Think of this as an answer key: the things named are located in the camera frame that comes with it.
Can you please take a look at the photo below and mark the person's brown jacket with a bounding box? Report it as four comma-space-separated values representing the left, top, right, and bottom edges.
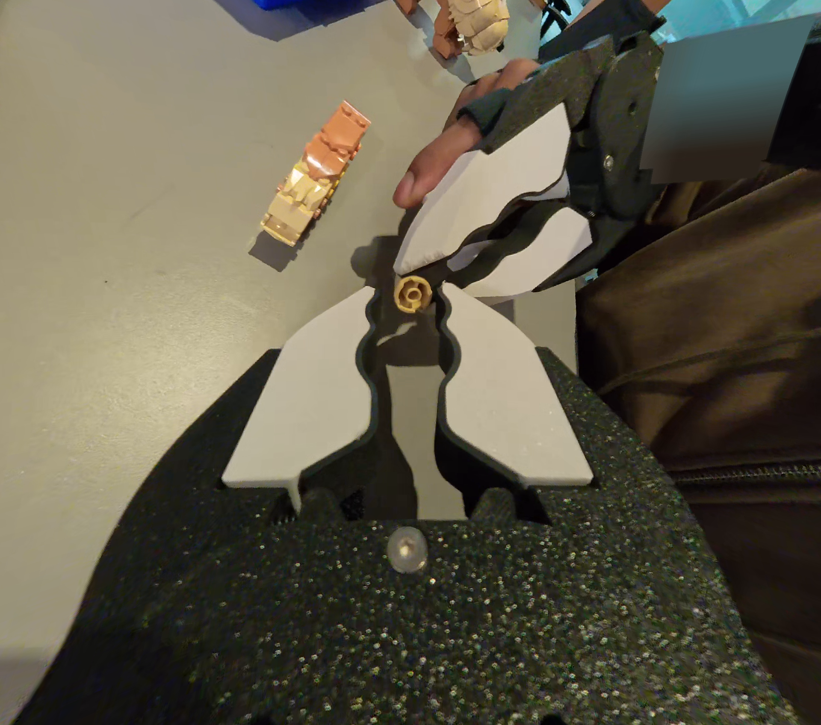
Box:
574, 164, 821, 707

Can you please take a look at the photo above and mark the brown toy brick assembly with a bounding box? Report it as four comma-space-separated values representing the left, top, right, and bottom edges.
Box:
260, 100, 372, 248

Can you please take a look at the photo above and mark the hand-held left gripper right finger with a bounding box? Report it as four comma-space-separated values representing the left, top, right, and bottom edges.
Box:
436, 284, 595, 489

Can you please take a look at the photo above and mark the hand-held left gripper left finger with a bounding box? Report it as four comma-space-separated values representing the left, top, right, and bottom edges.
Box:
222, 286, 381, 513

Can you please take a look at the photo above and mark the person's right hand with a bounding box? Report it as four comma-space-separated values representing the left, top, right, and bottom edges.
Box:
393, 58, 541, 208

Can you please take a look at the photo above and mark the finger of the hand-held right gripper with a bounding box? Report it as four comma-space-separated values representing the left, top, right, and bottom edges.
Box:
449, 204, 593, 298
393, 98, 573, 277

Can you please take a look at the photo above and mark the grey desk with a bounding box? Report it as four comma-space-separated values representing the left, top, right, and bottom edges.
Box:
0, 0, 578, 610

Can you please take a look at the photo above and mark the small cone toy brick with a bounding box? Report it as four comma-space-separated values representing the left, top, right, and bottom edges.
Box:
393, 274, 430, 313

